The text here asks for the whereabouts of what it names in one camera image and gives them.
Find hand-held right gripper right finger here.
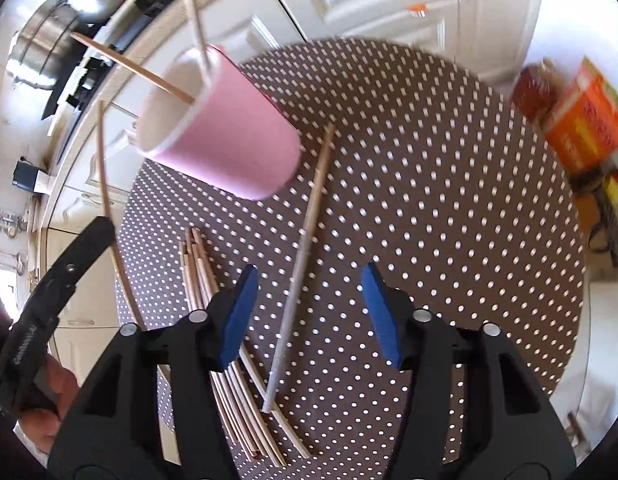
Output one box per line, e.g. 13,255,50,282
360,262,575,480

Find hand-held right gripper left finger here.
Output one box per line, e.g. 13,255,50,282
48,264,260,480

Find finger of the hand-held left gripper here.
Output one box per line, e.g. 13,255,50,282
41,216,116,293

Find wooden chopstick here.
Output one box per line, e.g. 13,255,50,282
178,0,212,72
97,101,144,331
70,31,196,104
261,124,337,411

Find bunch of wooden chopsticks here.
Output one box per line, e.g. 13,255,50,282
180,227,314,467

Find pink cup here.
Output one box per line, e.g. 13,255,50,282
135,44,300,201

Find person's left hand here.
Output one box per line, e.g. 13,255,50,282
19,356,82,456

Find small black box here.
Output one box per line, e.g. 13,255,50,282
13,156,50,195

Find brown polka dot tablecloth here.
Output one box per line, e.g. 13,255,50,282
114,37,587,466

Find black glass gas cooktop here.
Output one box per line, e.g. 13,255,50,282
41,0,200,121

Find stainless steel steamer pot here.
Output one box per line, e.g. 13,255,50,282
9,0,92,76

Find yellow packet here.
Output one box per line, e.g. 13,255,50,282
603,174,618,242

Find amber jar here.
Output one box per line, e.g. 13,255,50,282
511,59,564,121

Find orange cardboard box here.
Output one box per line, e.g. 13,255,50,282
544,56,618,172

